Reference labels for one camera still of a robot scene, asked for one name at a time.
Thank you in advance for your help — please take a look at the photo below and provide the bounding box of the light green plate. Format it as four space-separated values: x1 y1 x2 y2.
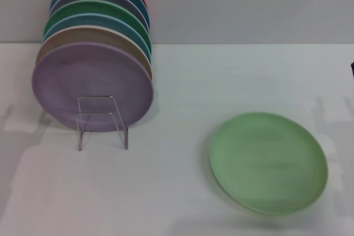
209 111 329 217

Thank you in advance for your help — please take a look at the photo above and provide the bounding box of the dark green plate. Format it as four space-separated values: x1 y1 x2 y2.
43 0 152 54

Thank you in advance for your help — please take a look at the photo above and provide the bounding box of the lilac plate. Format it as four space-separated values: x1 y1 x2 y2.
31 41 155 133

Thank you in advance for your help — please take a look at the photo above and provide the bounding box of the beige plate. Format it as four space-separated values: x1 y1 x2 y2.
35 25 153 82

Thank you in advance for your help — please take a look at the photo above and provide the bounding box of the light blue plate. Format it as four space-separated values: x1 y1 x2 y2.
41 13 152 64

